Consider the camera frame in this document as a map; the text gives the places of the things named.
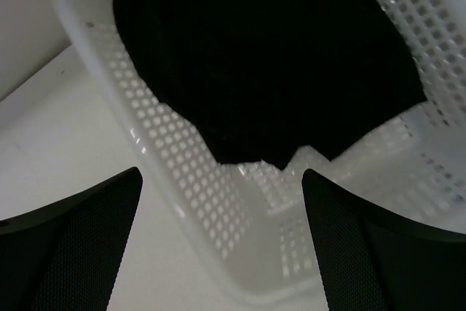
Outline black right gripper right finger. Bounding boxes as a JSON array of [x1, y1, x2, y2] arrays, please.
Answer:
[[301, 169, 465, 310]]

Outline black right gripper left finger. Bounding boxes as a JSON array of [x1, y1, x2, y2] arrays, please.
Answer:
[[1, 167, 143, 310]]

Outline black shorts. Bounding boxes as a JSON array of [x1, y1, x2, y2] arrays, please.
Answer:
[[113, 0, 426, 170]]

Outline white perforated plastic basket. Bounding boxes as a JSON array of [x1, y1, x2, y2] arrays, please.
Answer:
[[53, 0, 465, 307]]

